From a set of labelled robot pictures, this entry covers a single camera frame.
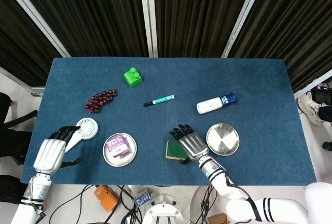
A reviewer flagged white frame post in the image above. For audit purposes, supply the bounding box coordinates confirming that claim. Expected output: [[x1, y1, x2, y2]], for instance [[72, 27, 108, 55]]
[[220, 0, 269, 59], [0, 0, 71, 58], [139, 0, 158, 58]]

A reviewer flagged blue table cloth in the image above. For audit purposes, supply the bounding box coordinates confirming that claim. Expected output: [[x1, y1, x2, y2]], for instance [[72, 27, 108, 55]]
[[20, 57, 316, 186]]

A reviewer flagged brown cardboard box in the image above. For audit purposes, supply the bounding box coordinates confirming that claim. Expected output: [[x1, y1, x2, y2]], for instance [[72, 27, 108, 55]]
[[207, 213, 229, 224]]

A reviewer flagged dark pleated curtain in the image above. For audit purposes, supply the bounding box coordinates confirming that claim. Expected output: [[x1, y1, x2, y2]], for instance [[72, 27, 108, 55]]
[[0, 0, 332, 93]]

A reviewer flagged white sneaker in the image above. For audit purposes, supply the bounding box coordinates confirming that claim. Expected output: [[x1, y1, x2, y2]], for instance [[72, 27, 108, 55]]
[[297, 95, 325, 126]]

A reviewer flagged black floor cable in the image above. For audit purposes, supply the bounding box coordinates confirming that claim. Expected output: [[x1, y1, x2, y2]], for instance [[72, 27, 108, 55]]
[[46, 184, 95, 224], [197, 185, 217, 224]]

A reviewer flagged green and yellow sponge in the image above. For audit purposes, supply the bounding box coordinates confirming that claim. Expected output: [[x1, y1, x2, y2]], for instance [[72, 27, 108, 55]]
[[165, 140, 190, 162]]

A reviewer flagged black chair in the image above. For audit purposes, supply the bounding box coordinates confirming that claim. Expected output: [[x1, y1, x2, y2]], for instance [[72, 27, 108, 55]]
[[0, 91, 38, 166]]

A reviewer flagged round steel plate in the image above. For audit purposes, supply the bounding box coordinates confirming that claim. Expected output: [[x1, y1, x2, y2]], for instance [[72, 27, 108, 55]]
[[206, 123, 240, 157], [103, 132, 137, 167]]

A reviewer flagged blue and white small box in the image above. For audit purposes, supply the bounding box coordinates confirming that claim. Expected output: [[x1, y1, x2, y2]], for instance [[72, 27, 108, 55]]
[[133, 188, 153, 207]]

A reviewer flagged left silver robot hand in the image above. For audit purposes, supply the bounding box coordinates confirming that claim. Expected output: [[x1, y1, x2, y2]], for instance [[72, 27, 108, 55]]
[[33, 125, 83, 175]]

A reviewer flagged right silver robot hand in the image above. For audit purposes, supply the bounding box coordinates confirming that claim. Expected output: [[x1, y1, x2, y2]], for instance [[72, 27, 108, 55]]
[[169, 124, 210, 164]]

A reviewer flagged white handheld fan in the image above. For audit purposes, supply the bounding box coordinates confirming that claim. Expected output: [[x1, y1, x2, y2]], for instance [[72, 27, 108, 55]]
[[64, 118, 100, 153]]

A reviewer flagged purple box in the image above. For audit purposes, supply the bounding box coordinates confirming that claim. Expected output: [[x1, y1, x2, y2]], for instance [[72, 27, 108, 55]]
[[106, 135, 130, 157]]

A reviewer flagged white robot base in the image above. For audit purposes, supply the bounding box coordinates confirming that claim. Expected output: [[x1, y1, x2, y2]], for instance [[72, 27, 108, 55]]
[[142, 192, 184, 224]]

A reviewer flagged white bottle with blue cap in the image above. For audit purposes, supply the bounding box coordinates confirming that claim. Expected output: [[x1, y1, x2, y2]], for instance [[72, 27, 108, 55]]
[[196, 93, 237, 115]]

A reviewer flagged orange device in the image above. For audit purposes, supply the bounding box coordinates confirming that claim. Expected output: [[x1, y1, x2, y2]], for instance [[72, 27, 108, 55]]
[[93, 185, 119, 213]]

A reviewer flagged green toy block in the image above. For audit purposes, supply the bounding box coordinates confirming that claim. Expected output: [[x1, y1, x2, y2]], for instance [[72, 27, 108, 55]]
[[123, 67, 143, 88]]

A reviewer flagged teal marker pen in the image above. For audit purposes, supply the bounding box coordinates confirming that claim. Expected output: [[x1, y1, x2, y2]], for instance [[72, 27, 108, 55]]
[[144, 94, 175, 107]]

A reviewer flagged red grape bunch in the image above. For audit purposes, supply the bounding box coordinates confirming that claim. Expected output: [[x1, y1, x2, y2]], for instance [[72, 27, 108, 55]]
[[85, 89, 118, 115]]

